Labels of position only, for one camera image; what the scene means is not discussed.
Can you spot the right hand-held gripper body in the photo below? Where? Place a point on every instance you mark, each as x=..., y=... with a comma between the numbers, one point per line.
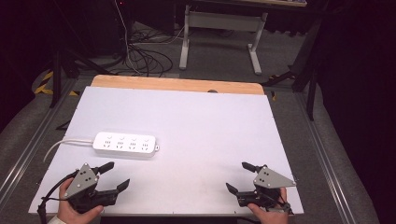
x=270, y=180

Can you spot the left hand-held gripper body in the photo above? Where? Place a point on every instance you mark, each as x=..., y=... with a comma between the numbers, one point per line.
x=81, y=183

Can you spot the white power strip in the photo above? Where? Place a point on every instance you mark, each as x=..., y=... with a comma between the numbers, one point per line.
x=125, y=144

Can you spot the person's left hand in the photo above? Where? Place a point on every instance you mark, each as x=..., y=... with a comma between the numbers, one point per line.
x=67, y=210

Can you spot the person's right hand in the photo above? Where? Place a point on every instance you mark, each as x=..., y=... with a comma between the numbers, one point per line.
x=271, y=216

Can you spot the person's white sleeve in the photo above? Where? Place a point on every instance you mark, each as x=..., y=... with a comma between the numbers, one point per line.
x=56, y=221

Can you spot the black metal stand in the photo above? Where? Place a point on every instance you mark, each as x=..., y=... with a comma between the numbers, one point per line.
x=57, y=77

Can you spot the yellow black floor tape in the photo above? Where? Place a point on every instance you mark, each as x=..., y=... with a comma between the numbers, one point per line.
x=46, y=81

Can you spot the black tripod stand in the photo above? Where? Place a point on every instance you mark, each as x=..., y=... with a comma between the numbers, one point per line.
x=309, y=74

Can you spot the black computer tower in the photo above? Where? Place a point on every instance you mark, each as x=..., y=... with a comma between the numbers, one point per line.
x=99, y=28

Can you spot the wooden desk top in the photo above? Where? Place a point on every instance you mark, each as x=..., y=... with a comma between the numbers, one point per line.
x=271, y=2

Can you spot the aluminium floor rail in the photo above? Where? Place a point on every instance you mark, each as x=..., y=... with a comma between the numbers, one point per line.
x=323, y=161
x=34, y=137

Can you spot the white metal desk frame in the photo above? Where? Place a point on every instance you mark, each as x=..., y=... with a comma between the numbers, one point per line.
x=218, y=20

